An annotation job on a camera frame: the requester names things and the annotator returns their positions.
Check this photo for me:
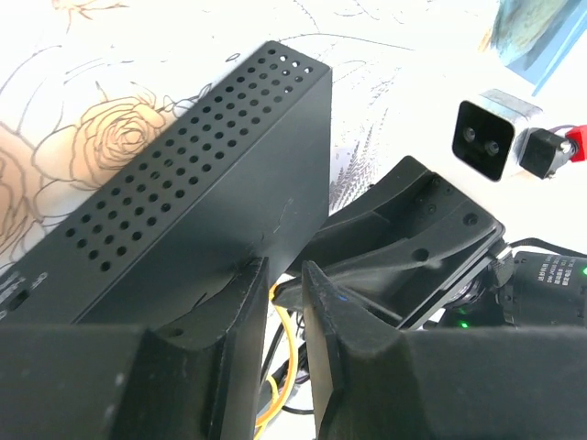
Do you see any black network switch box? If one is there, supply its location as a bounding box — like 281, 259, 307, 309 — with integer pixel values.
1, 41, 333, 327

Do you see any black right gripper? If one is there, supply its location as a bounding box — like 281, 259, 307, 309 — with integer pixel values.
274, 196, 586, 329

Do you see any yellow ethernet cable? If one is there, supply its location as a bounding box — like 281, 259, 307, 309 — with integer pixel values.
254, 281, 302, 432

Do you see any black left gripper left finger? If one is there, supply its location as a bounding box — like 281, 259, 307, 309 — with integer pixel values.
1, 258, 269, 439

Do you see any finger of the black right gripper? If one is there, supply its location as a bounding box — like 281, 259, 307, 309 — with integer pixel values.
339, 157, 495, 238

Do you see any floral patterned table mat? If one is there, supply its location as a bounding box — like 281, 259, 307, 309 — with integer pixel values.
1, 1, 586, 269

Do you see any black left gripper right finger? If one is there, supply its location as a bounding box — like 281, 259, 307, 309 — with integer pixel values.
302, 261, 586, 439

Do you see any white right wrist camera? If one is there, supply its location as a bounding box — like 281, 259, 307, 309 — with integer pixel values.
451, 89, 544, 182

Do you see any teal transparent plastic tub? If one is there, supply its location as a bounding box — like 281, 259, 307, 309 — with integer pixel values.
480, 0, 586, 96

